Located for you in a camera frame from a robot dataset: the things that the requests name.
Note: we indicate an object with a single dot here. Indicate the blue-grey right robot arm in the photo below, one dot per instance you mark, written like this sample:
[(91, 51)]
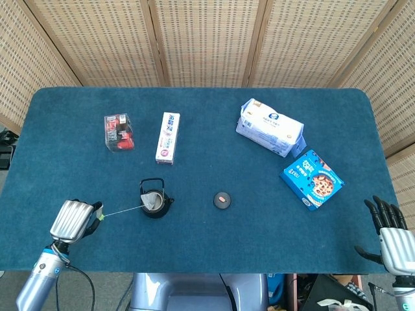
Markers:
[(405, 294)]

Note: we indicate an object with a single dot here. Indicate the white blue tissue pack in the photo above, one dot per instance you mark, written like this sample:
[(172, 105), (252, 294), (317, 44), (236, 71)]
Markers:
[(272, 129)]

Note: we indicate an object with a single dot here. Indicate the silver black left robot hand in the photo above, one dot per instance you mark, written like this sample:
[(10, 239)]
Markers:
[(69, 220)]

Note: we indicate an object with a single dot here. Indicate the blue felt table cover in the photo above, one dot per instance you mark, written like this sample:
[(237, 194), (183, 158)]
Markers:
[(207, 239)]

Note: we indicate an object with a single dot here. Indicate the blue cookie box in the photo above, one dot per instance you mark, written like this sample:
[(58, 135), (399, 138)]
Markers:
[(311, 181)]

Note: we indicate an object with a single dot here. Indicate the blue-grey robot torso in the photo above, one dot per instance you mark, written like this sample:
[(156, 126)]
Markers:
[(194, 291)]

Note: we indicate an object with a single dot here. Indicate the black cloth with white ribbon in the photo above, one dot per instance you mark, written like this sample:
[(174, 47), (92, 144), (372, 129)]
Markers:
[(327, 288)]

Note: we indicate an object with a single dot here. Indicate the white pink toothpaste box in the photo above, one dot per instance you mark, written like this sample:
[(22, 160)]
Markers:
[(168, 139)]

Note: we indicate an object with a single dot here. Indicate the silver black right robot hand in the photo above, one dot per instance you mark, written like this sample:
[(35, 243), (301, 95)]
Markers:
[(397, 246)]

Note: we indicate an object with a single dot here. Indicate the blue packet on floor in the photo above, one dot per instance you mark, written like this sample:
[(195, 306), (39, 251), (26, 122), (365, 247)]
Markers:
[(275, 288)]

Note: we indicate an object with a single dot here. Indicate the black equipment on floor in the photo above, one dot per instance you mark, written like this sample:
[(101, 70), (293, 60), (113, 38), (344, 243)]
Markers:
[(6, 155)]

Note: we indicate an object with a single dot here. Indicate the black lid with orange knob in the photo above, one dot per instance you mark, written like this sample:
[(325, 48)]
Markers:
[(220, 204)]

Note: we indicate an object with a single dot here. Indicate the clear box of red capsules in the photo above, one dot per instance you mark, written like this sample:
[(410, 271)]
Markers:
[(119, 133)]

